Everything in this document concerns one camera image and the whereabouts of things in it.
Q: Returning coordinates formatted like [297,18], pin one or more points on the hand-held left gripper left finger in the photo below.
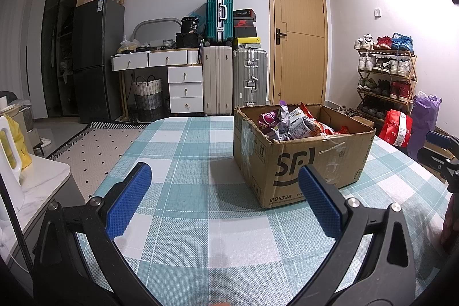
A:
[129,200]

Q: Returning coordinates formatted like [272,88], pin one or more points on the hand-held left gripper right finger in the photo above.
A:
[321,200]

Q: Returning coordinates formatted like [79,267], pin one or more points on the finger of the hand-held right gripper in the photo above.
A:
[443,140]
[435,162]

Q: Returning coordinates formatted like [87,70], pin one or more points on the brown cardboard box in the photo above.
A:
[304,166]

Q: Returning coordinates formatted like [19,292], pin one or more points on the red wafer packet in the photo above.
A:
[335,130]

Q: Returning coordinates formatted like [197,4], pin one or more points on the white red chips bag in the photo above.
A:
[304,125]

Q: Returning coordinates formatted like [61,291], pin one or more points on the purple white snack packet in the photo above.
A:
[285,123]

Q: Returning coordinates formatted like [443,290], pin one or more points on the purple gift bag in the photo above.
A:
[425,123]

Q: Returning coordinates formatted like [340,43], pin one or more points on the red shopping bag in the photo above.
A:
[394,128]

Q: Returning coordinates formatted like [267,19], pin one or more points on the dotted rug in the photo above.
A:
[96,148]

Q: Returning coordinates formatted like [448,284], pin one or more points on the wooden shoe rack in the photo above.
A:
[412,76]

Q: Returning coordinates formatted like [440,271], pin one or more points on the small cardboard box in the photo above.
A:
[364,121]

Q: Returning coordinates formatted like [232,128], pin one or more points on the white marble side table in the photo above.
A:
[43,180]

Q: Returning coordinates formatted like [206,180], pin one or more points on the shoe rack with shoes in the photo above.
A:
[391,65]

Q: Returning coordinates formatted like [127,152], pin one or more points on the scattered dark shoes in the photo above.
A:
[346,110]

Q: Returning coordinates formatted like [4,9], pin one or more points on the woven laundry basket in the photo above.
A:
[147,98]

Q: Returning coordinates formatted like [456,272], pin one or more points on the bright yellow bag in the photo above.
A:
[21,144]

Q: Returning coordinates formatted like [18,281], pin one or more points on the white drawer desk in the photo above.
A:
[184,91]

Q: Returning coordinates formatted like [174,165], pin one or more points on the white electric kettle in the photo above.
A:
[9,166]

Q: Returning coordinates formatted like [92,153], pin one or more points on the silver suitcase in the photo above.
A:
[249,76]

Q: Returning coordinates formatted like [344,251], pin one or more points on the dark grey refrigerator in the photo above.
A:
[96,58]

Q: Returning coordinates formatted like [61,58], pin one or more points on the beige suitcase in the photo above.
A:
[217,80]

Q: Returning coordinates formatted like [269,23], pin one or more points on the pale yellow plastic bag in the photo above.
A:
[127,45]

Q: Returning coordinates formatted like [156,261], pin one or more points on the wooden door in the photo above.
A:
[301,40]

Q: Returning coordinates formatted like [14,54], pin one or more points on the yellow black shoebox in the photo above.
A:
[246,43]

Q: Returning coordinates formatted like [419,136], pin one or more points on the tall dark cabinet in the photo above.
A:
[57,40]

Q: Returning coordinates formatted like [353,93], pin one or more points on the grey arched mirror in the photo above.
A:
[156,22]

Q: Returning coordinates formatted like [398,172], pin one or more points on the black printed bag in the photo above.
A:
[190,25]

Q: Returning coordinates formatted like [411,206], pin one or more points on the black red shoebox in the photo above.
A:
[245,29]

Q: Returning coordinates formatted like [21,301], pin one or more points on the teal suitcase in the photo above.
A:
[218,15]

